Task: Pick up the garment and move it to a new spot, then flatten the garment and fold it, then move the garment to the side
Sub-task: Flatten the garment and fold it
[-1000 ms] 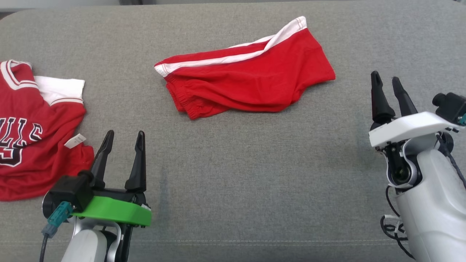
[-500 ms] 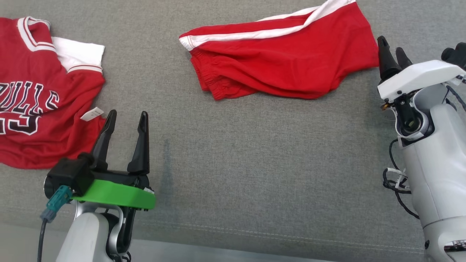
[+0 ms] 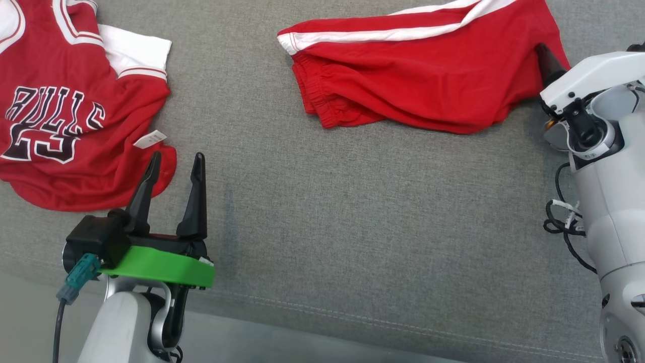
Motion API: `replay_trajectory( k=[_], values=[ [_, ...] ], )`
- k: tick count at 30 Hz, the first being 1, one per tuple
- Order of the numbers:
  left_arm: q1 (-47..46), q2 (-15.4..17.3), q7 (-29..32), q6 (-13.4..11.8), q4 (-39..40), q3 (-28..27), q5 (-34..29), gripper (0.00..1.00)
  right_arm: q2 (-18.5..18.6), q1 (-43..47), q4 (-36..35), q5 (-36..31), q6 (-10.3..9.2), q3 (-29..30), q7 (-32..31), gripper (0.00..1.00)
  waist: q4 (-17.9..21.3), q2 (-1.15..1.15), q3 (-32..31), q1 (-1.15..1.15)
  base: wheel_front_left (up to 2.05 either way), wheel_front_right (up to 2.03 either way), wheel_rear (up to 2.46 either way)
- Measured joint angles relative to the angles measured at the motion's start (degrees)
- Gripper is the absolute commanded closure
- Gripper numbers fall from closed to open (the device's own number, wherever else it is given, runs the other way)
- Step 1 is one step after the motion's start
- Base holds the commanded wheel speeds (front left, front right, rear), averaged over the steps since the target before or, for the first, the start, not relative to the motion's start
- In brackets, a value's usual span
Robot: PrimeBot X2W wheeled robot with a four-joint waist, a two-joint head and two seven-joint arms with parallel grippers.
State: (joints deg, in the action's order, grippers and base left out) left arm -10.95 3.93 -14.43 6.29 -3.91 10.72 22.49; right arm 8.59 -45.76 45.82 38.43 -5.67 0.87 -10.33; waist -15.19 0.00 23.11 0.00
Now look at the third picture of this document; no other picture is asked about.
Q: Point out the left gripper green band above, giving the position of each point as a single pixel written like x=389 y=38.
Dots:
x=161 y=269

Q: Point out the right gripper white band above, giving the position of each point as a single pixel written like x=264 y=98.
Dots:
x=589 y=75

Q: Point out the red Bulls basketball jersey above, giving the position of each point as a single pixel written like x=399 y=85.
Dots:
x=60 y=166

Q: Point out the red shorts with white stripe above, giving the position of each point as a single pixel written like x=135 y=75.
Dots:
x=428 y=80

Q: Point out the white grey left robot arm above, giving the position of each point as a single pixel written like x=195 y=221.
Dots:
x=118 y=327

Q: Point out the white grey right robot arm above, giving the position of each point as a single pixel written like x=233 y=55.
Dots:
x=615 y=201

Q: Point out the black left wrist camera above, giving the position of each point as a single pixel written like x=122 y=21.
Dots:
x=95 y=237

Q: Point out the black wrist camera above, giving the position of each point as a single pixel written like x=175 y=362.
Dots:
x=637 y=47
x=95 y=237

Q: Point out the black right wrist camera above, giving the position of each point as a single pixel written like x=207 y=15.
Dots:
x=637 y=47

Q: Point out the teal left camera connector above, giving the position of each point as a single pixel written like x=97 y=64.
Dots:
x=80 y=275

